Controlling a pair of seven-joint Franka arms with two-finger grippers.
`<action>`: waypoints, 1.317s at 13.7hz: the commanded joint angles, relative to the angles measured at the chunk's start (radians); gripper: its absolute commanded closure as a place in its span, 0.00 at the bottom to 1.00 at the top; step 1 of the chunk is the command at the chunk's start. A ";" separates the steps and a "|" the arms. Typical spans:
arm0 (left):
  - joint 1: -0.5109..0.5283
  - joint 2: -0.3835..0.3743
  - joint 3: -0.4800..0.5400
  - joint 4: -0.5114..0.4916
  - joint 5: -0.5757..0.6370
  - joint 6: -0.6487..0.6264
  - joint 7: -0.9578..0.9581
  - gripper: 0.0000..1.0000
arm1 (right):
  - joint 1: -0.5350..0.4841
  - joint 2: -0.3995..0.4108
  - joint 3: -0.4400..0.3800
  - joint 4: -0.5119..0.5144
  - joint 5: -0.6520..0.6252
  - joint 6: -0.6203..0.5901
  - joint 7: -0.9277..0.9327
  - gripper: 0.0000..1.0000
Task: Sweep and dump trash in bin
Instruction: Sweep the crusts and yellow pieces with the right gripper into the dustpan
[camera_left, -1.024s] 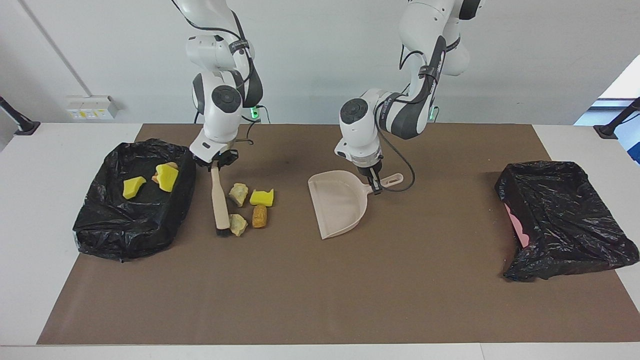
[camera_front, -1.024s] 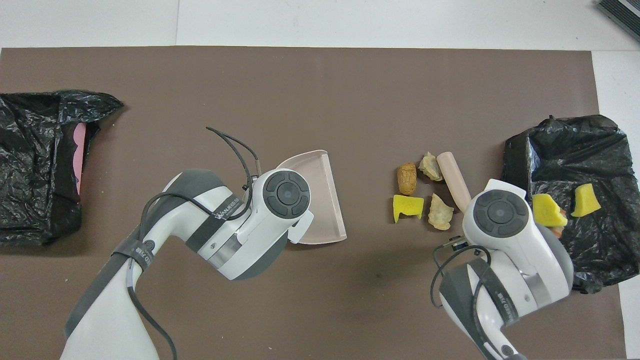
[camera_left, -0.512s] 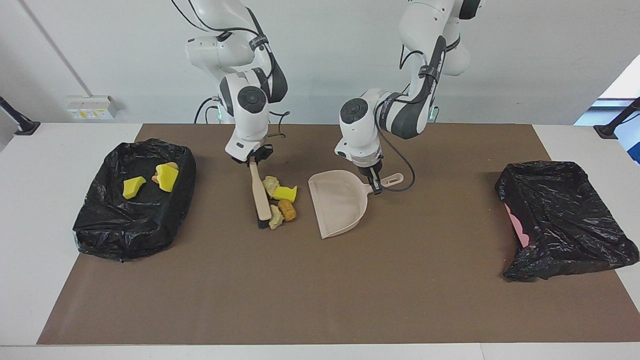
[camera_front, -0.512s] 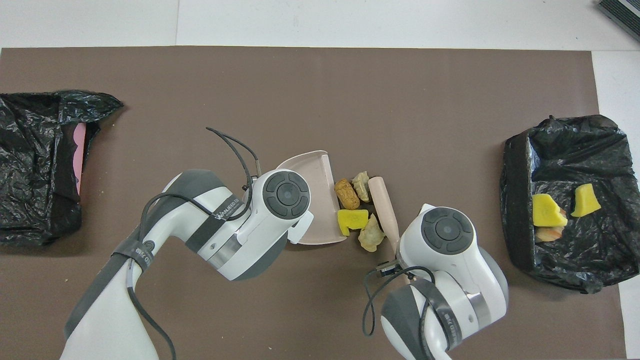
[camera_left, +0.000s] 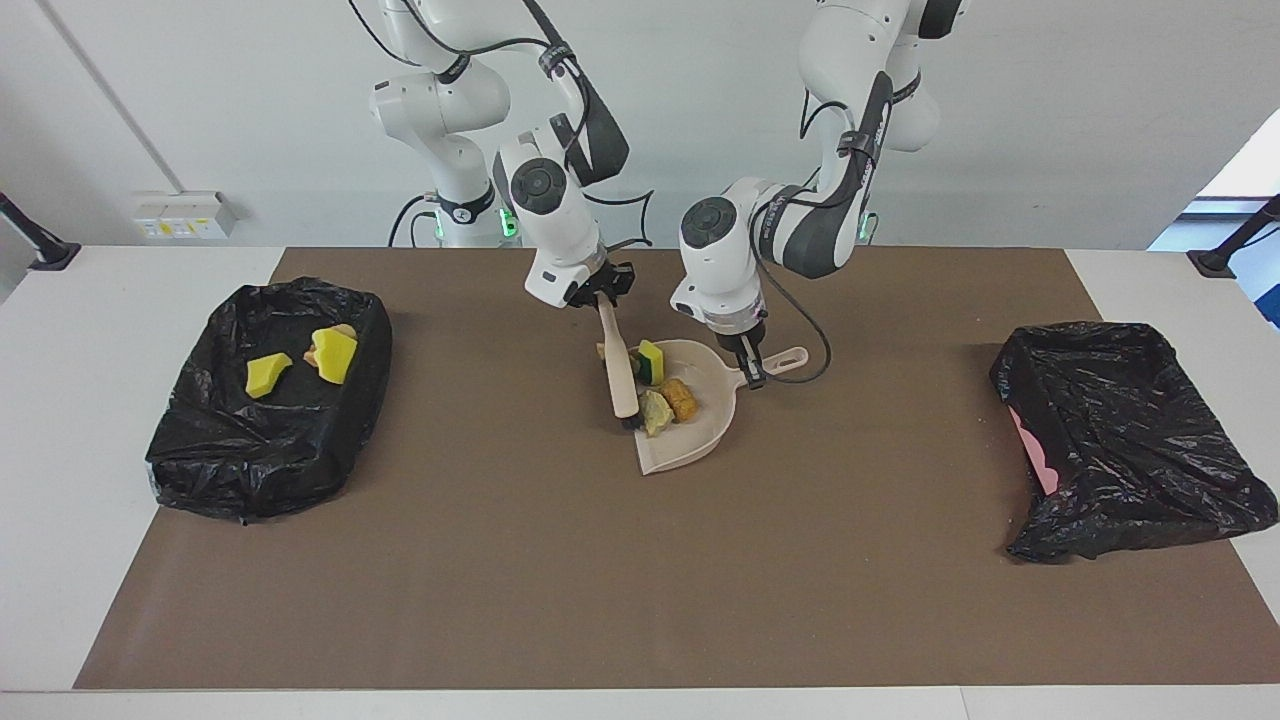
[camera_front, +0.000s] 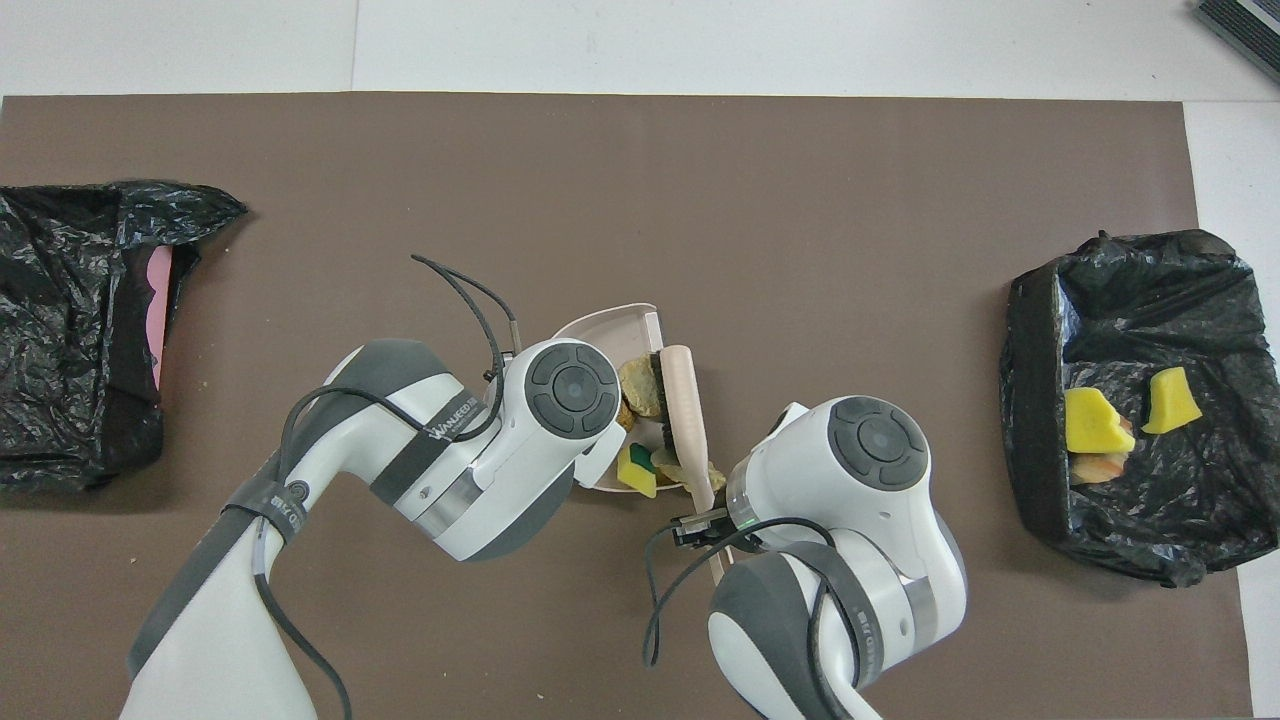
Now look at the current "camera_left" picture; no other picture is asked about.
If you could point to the beige plastic dustpan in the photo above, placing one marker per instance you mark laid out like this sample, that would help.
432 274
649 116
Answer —
705 410

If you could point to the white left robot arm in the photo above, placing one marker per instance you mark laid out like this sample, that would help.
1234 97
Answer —
810 230

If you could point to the black bag lined bin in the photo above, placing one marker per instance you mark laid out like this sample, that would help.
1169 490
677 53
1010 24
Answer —
260 450

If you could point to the brown sponge chunk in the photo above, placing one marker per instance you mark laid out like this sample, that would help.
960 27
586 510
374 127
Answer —
680 398

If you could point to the black trash bag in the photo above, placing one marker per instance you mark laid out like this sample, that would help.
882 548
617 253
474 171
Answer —
1130 430

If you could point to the pink bin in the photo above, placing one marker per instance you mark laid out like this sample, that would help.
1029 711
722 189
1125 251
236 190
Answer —
1040 465

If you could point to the white wall power outlet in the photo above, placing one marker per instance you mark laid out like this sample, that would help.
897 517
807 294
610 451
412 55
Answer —
185 213

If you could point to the brown table mat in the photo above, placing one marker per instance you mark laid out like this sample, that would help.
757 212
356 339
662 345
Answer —
700 580

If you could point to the yellow and green sponge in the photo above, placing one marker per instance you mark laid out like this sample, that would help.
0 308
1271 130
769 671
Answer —
336 357

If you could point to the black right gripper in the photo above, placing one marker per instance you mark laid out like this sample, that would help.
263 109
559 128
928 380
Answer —
605 282

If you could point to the yellow sponge wedge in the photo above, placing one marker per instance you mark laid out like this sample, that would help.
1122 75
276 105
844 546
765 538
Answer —
268 375

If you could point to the notched yellow sponge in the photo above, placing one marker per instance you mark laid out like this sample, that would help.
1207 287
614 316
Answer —
652 360

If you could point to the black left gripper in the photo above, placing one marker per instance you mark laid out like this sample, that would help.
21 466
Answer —
745 337

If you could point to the black clamp stand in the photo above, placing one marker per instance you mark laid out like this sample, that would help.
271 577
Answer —
45 250
1225 250

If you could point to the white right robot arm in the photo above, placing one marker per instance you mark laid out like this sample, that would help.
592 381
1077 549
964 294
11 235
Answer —
555 210

